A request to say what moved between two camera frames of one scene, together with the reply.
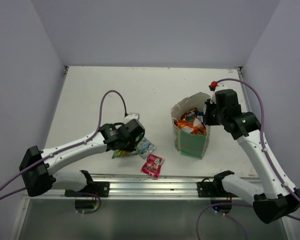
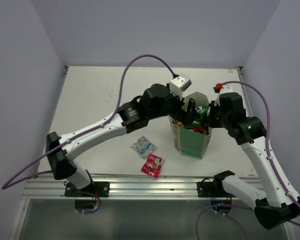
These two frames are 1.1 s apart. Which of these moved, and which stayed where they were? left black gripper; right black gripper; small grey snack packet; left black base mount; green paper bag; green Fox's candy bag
Moved: green Fox's candy bag; left black gripper
Stayed: left black base mount; small grey snack packet; right black gripper; green paper bag
